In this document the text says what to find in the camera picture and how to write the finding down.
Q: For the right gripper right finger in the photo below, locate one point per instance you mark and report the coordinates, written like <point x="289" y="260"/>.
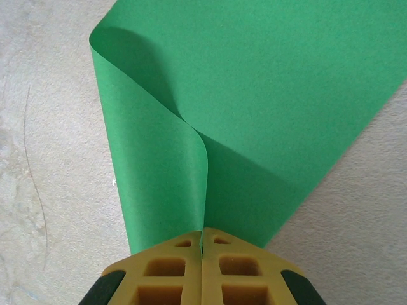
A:
<point x="238" y="273"/>

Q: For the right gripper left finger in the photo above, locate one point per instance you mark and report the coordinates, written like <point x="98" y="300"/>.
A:
<point x="165" y="273"/>

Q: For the green paper sheet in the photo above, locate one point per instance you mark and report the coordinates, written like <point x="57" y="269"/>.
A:
<point x="254" y="95"/>

